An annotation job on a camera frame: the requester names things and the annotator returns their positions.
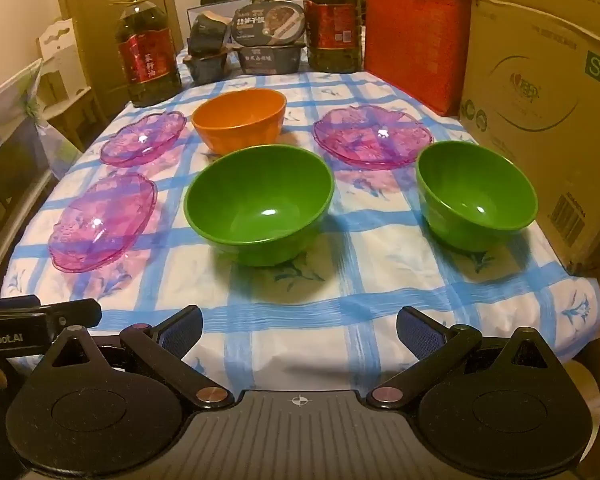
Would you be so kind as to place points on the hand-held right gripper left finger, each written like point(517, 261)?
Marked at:
point(182, 332)

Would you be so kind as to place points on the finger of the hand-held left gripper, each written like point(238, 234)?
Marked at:
point(77, 315)

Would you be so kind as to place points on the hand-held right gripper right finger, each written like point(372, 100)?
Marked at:
point(420, 332)

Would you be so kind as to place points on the pink transparent plate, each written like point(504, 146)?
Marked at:
point(102, 220)
point(372, 135)
point(142, 137)

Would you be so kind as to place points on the small green bowl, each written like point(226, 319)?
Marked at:
point(475, 195)

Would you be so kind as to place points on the large green bowl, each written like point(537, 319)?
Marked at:
point(260, 200)

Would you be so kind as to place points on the orange bowl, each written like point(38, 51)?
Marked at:
point(237, 115)

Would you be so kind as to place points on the blue checked tablecloth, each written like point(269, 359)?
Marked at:
point(380, 280)

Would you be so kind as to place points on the white wooden furniture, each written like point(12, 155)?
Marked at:
point(65, 85)

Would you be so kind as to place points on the large cardboard box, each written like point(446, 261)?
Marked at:
point(545, 110)

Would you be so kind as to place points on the cooking oil bottle red label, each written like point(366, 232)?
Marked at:
point(147, 60)
point(332, 25)

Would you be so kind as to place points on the black instant meal box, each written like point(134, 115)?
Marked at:
point(272, 59)

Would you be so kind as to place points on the red insulated bag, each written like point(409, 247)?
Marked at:
point(415, 40)

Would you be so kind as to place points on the dark wrapped packet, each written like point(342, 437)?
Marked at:
point(207, 32)

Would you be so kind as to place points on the wooden door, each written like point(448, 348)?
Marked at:
point(90, 10)

